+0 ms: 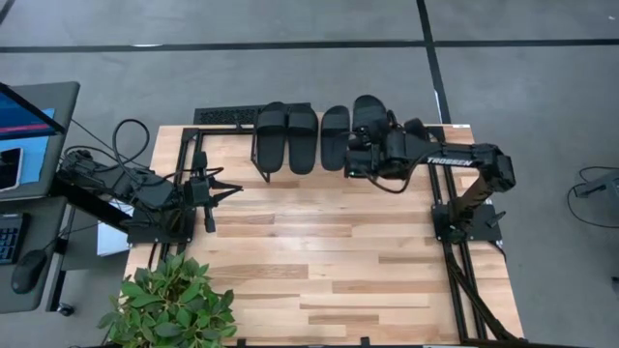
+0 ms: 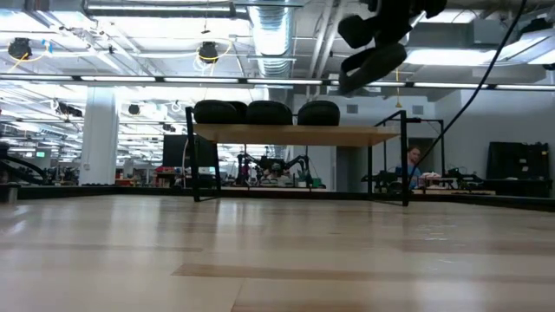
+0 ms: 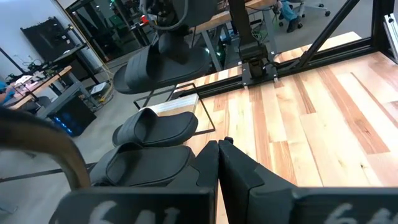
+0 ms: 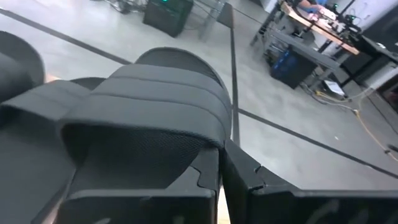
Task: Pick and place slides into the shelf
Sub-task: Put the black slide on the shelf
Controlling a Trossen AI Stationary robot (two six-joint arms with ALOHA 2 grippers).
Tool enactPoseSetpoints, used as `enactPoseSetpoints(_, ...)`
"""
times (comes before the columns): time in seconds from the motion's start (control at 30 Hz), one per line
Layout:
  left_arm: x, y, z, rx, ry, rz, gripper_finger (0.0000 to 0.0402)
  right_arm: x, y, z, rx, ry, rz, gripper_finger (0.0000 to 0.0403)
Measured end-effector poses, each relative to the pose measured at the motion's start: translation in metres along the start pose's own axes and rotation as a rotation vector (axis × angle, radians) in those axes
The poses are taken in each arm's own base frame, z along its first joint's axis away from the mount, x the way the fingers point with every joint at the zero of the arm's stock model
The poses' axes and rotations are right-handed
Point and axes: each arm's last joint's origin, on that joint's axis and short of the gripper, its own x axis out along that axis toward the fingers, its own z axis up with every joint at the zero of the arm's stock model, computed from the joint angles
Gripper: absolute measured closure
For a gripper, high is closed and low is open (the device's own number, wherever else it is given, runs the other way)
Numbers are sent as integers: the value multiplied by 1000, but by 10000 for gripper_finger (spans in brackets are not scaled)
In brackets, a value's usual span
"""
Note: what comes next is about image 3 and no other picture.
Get office chair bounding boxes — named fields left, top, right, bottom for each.
left=297, top=0, right=332, bottom=18

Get black rubber slide sandal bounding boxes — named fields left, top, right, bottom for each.
left=113, top=42, right=213, bottom=95
left=89, top=142, right=197, bottom=188
left=111, top=107, right=199, bottom=147

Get black wall panel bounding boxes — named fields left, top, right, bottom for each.
left=19, top=16, right=77, bottom=65

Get wooden background table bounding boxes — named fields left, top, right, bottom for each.
left=0, top=65, right=74, bottom=110

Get black computer tower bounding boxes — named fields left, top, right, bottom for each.
left=46, top=95, right=98, bottom=138

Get wooden shelf with black legs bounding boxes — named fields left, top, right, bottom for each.
left=132, top=82, right=216, bottom=147

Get person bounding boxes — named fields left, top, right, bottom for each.
left=0, top=79, right=16, bottom=106
left=277, top=0, right=303, bottom=34

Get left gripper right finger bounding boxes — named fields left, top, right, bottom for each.
left=219, top=136, right=297, bottom=224

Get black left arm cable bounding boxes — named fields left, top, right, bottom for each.
left=0, top=107, right=91, bottom=191

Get wooden table with grey legs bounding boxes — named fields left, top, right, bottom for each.
left=191, top=0, right=279, bottom=72

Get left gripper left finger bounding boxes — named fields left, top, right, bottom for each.
left=167, top=139, right=221, bottom=189

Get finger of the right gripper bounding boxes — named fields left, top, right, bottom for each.
left=157, top=30, right=191, bottom=65

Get black aluminium rig frame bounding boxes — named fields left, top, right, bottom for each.
left=172, top=0, right=398, bottom=101

